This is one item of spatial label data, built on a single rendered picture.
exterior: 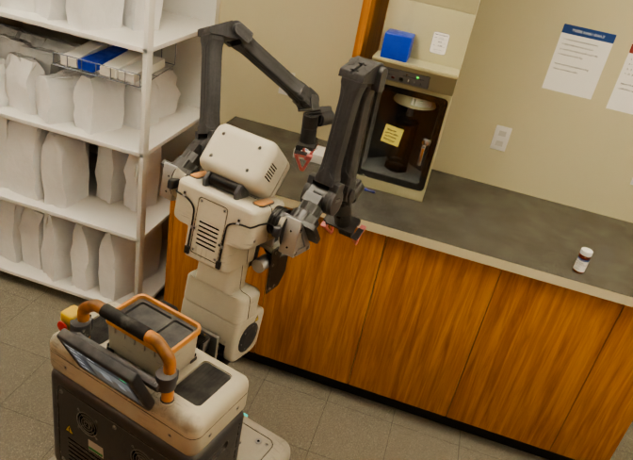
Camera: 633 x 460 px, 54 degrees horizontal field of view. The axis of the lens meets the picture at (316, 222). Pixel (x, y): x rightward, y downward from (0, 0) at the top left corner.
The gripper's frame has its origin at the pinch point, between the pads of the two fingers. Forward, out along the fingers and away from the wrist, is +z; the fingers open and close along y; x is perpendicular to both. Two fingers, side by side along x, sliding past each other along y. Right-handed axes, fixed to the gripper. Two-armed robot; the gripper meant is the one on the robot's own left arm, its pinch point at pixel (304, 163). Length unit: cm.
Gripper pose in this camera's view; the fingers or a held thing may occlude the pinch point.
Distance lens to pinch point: 232.3
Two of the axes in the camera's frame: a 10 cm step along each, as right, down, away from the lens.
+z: -1.3, 8.5, 5.1
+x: -9.8, -2.0, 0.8
